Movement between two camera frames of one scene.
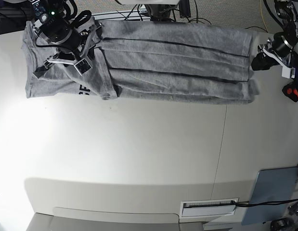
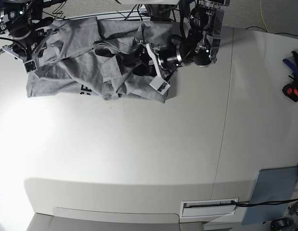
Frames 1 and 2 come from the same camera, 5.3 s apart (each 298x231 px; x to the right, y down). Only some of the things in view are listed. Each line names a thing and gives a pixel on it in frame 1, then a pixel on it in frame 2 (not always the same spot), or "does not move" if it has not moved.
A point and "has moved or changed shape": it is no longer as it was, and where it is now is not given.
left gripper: (57, 31) → (23, 32)
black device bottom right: (281, 224) does not move
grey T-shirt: (189, 62) has moved or changed shape
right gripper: (282, 45) → (170, 57)
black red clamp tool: (293, 90) does not move
